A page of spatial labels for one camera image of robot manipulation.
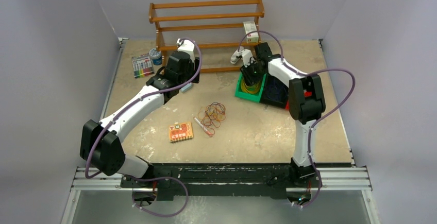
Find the aluminium rail frame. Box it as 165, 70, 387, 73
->
76, 38, 372, 211

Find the wooden shelf rack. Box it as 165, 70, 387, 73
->
148, 0, 265, 65

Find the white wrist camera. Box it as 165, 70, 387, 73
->
237, 49, 253, 67
177, 39, 195, 62

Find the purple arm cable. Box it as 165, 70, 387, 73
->
85, 38, 203, 179
238, 30, 356, 168

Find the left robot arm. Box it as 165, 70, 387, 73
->
79, 51, 200, 187

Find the yellow cable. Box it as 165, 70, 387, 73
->
241, 79, 262, 96

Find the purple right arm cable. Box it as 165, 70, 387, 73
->
238, 30, 356, 168

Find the white cardboard box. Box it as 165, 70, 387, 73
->
243, 21, 259, 43

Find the marker pen set pack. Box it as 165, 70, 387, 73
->
131, 54, 155, 78

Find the orange snack packet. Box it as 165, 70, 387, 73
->
168, 122, 194, 143

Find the black plastic bin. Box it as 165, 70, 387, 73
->
260, 74, 289, 109

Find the white stapler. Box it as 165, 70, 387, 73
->
230, 50, 240, 64

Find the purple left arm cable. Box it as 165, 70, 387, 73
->
85, 38, 203, 179

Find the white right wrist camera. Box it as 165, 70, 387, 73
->
237, 49, 253, 67

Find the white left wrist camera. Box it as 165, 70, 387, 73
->
177, 39, 195, 62

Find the green plastic bin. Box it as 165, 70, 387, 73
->
234, 73, 267, 103

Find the red marker pen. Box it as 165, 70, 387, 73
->
193, 117, 213, 137

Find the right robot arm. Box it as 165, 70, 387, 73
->
231, 42, 326, 186

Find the blue round tin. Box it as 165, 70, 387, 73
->
148, 48, 162, 65

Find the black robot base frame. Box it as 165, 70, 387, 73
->
121, 163, 321, 201

